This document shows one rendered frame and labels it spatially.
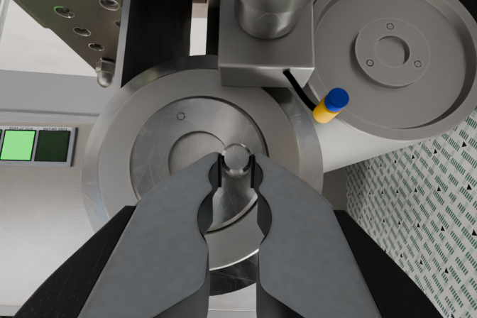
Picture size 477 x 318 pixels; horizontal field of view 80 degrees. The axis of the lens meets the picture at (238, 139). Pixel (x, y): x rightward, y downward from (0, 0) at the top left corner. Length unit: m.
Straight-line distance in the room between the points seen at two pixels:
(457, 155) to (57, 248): 0.55
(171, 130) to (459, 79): 0.18
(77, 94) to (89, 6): 3.05
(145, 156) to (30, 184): 0.46
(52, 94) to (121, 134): 3.41
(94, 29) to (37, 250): 0.36
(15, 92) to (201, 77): 3.59
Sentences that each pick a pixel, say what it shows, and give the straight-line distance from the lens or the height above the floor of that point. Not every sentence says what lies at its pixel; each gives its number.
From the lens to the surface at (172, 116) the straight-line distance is 0.17.
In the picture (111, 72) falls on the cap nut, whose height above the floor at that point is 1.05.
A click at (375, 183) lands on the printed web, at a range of 0.36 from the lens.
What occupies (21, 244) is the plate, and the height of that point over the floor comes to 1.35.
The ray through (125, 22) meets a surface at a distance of 0.23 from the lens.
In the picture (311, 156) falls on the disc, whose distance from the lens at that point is 0.18.
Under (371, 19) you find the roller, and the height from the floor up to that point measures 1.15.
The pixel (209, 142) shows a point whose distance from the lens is 0.16.
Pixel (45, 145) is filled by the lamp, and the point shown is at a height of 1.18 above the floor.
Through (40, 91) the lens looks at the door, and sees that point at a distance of 3.64.
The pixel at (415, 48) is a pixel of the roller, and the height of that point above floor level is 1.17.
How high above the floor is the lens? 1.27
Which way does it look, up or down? 12 degrees down
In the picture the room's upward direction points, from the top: 179 degrees counter-clockwise
